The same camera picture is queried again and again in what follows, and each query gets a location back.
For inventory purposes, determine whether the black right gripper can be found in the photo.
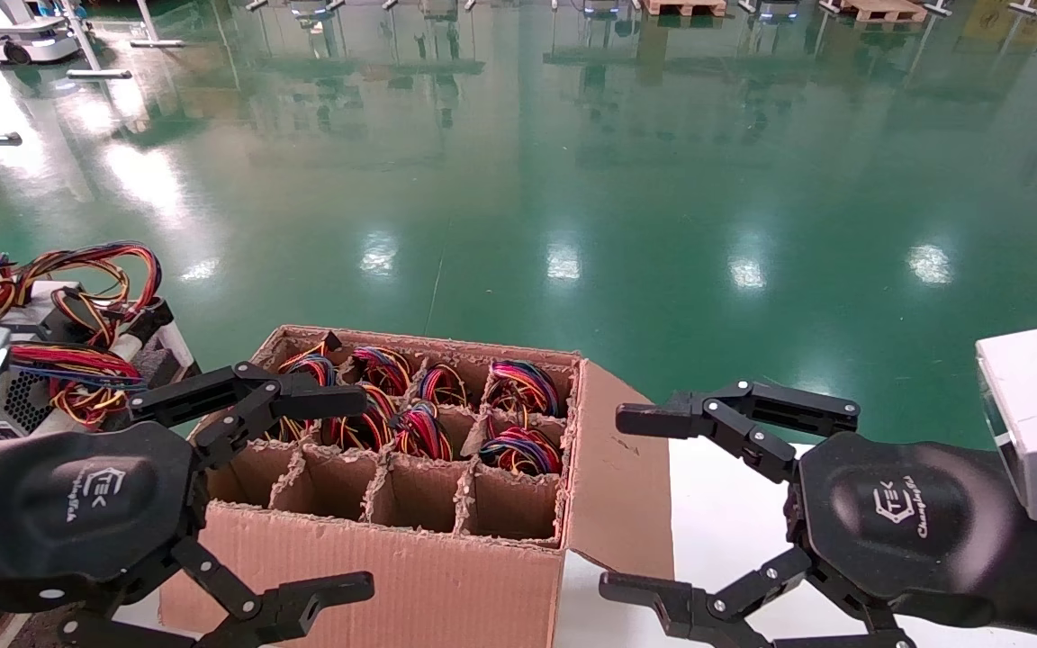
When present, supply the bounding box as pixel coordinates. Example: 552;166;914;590
600;378;1023;648

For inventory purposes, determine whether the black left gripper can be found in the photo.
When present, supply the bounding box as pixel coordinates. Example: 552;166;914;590
0;362;375;648

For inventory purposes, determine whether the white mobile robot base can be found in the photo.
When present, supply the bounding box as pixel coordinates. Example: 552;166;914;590
0;0;83;66

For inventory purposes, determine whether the brown cardboard box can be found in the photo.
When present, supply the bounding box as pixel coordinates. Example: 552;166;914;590
158;324;677;648

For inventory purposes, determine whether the white pipe leg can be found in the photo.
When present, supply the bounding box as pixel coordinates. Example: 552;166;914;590
158;322;204;379

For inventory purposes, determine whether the cardboard divider insert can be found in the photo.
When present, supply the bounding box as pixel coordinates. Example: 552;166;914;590
203;337;578;548

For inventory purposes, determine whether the wooden pallet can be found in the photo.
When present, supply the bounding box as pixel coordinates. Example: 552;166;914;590
645;0;727;17
838;0;929;24

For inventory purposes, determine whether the white pipe rail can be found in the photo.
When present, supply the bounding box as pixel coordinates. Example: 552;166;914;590
112;329;156;366

